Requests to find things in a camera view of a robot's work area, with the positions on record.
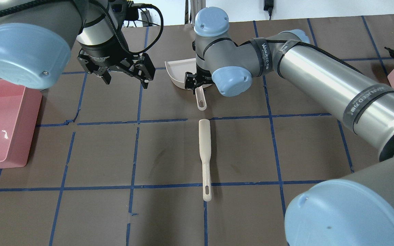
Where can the beige hand brush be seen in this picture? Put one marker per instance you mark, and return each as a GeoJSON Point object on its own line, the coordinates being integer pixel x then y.
{"type": "Point", "coordinates": [205, 151]}

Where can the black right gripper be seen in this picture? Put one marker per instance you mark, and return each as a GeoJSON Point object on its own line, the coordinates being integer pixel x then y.
{"type": "Point", "coordinates": [192, 81]}

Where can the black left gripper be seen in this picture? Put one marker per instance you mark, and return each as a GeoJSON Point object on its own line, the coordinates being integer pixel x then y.
{"type": "Point", "coordinates": [105, 52]}

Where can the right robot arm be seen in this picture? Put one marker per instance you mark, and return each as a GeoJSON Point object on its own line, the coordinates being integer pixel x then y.
{"type": "Point", "coordinates": [354, 210]}

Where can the pink plastic bin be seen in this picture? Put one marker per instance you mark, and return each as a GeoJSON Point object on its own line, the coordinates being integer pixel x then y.
{"type": "Point", "coordinates": [19, 108]}

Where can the beige plastic dustpan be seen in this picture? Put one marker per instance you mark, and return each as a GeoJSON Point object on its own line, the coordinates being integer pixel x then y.
{"type": "Point", "coordinates": [183, 74]}

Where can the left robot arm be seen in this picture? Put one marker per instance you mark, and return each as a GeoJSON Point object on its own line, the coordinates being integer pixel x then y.
{"type": "Point", "coordinates": [37, 36]}

